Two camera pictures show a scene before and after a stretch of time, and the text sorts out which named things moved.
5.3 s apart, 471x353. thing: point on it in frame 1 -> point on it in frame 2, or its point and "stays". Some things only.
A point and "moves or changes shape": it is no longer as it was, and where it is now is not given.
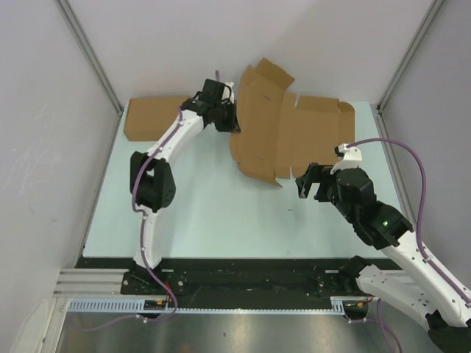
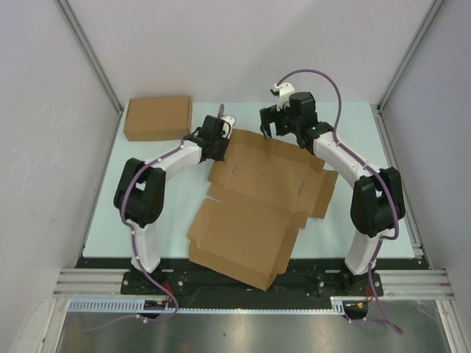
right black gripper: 316,173 -> 271,115
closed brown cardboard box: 148,118 stays
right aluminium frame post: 433,9 stays
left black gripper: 232,126 -> 224,137
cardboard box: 277,132 moves or changes shape
